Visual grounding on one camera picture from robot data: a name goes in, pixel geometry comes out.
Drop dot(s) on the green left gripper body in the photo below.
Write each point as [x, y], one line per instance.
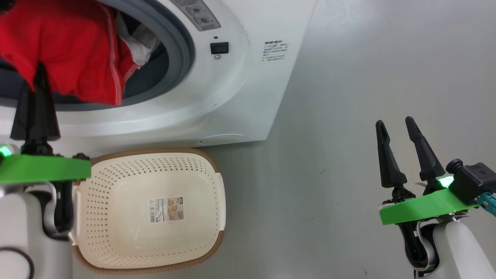
[42, 169]

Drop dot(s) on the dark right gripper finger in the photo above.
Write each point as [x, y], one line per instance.
[426, 159]
[389, 162]

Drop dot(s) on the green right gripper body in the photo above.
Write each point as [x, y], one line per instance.
[422, 209]

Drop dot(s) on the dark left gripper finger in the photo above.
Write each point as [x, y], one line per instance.
[35, 116]

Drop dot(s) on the red garment with white trim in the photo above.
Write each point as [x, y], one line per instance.
[69, 50]

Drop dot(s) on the cream perforated laundry basket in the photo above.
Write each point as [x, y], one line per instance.
[128, 217]

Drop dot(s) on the printed basket label sticker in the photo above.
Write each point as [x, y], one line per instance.
[166, 209]

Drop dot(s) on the white front-load washing machine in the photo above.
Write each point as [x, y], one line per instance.
[252, 97]

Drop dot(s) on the grey rubber door seal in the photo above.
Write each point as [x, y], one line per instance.
[180, 50]

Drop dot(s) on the black door latch socket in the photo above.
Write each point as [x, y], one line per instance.
[219, 48]

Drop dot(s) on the black text warning label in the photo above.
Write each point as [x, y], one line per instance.
[275, 50]

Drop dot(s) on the round white filter cover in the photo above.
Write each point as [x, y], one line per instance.
[223, 138]

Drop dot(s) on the grey control panel sticker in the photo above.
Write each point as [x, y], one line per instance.
[197, 15]

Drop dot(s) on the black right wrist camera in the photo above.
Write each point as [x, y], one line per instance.
[471, 180]

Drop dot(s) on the teal right camera plug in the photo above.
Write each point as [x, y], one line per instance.
[489, 202]

